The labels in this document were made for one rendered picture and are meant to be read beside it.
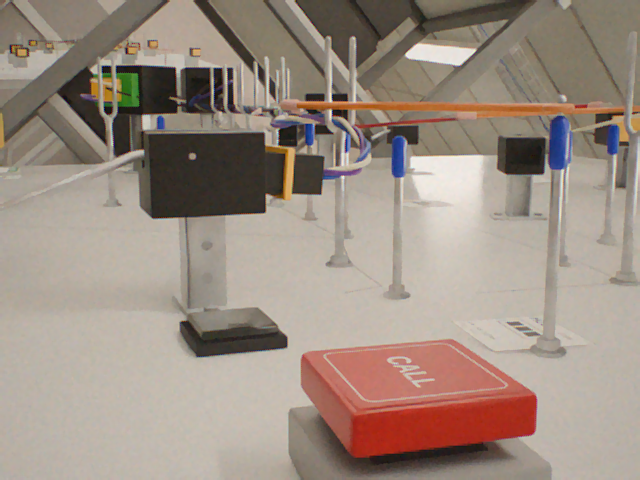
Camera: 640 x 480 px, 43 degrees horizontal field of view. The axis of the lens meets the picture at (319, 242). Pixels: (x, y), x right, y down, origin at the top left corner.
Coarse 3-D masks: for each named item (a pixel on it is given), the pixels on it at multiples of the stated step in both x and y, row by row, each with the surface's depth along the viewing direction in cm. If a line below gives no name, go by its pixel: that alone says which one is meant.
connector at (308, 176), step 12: (276, 156) 41; (300, 156) 41; (312, 156) 41; (324, 156) 42; (276, 168) 41; (300, 168) 41; (312, 168) 42; (276, 180) 41; (300, 180) 41; (312, 180) 42; (276, 192) 41; (300, 192) 41; (312, 192) 42
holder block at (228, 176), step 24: (144, 144) 39; (168, 144) 38; (192, 144) 38; (216, 144) 39; (240, 144) 39; (264, 144) 40; (144, 168) 40; (168, 168) 38; (192, 168) 39; (216, 168) 39; (240, 168) 39; (264, 168) 40; (144, 192) 40; (168, 192) 38; (192, 192) 39; (216, 192) 39; (240, 192) 39; (264, 192) 40; (168, 216) 39; (192, 216) 39
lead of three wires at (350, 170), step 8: (336, 120) 51; (344, 120) 50; (344, 128) 50; (352, 128) 50; (352, 136) 49; (360, 136) 48; (360, 144) 48; (368, 144) 47; (360, 152) 47; (368, 152) 46; (360, 160) 46; (368, 160) 46; (336, 168) 44; (344, 168) 44; (352, 168) 44; (360, 168) 45; (328, 176) 44; (336, 176) 44; (344, 176) 44
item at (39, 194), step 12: (120, 156) 39; (132, 156) 39; (192, 156) 38; (96, 168) 39; (108, 168) 39; (60, 180) 39; (72, 180) 39; (84, 180) 39; (36, 192) 38; (48, 192) 38; (0, 204) 38; (12, 204) 38; (24, 204) 38
